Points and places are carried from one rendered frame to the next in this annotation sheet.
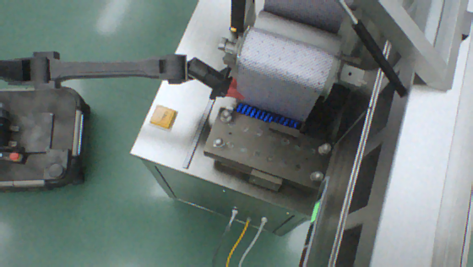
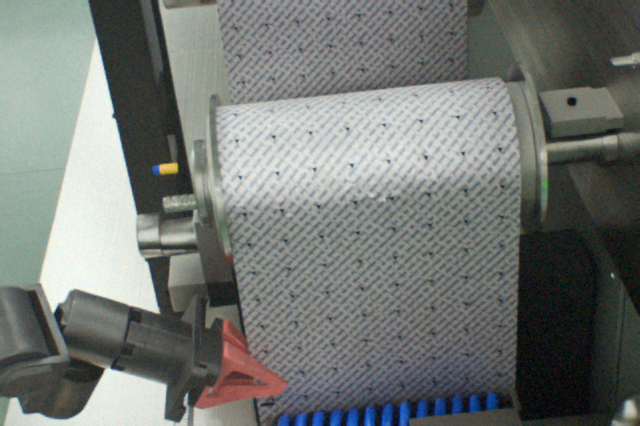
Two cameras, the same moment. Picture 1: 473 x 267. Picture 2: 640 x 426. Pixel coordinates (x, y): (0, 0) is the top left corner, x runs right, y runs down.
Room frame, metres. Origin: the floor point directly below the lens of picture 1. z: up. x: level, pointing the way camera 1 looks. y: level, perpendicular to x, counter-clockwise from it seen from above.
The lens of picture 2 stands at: (-0.16, 0.12, 1.74)
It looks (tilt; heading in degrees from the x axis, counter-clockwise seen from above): 35 degrees down; 345
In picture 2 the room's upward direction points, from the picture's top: 6 degrees counter-clockwise
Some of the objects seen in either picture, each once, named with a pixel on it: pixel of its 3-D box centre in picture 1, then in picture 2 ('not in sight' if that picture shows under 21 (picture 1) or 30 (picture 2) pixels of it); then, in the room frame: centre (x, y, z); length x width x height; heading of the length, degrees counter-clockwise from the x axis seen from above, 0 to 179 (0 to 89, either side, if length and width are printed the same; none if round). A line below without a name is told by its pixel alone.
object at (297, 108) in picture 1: (272, 101); (383, 341); (0.51, -0.10, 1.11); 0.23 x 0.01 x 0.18; 76
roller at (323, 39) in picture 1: (294, 41); not in sight; (0.68, -0.14, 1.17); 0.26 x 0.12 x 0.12; 76
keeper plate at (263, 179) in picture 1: (264, 181); not in sight; (0.29, -0.10, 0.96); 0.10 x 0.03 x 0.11; 76
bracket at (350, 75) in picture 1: (351, 75); (579, 108); (0.52, -0.28, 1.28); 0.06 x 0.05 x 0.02; 76
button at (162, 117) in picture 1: (162, 117); not in sight; (0.49, 0.27, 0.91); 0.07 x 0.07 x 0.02; 76
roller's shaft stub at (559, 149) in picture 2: (345, 80); (569, 144); (0.52, -0.28, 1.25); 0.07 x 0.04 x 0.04; 76
